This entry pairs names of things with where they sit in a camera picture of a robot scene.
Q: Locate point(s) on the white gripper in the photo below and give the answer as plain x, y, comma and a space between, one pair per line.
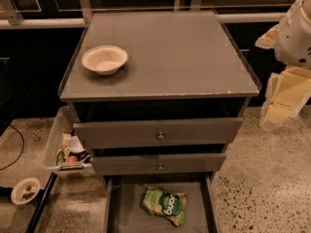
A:
293, 38

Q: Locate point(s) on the green rice chip bag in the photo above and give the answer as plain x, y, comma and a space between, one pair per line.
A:
159, 202

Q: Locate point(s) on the grey top drawer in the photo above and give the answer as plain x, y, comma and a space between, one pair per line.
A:
143, 133

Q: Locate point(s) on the grey drawer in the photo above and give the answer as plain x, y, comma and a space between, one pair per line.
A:
125, 213
143, 133
147, 164

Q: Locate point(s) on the grey middle drawer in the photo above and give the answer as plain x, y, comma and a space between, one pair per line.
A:
147, 164

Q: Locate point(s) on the grey drawer cabinet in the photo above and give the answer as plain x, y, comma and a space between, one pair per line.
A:
180, 66

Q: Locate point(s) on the brass top drawer knob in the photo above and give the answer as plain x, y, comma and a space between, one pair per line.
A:
160, 136

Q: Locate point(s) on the brass drawer knob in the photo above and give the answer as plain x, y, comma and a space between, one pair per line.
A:
160, 136
159, 167

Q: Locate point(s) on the brass middle drawer knob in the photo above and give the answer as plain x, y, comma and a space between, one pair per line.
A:
159, 167

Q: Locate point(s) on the grey bottom drawer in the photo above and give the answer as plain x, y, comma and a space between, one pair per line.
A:
125, 213

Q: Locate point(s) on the white cup in bin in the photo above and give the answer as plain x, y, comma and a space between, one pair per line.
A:
74, 145

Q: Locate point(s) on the orange item in bin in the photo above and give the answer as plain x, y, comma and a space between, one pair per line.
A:
72, 159

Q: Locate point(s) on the clear plastic storage bin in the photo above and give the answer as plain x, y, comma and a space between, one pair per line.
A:
63, 124

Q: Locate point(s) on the metal railing bar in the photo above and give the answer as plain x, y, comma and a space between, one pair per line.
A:
80, 23

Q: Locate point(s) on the white bowl on floor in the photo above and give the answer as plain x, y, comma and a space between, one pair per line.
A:
25, 191

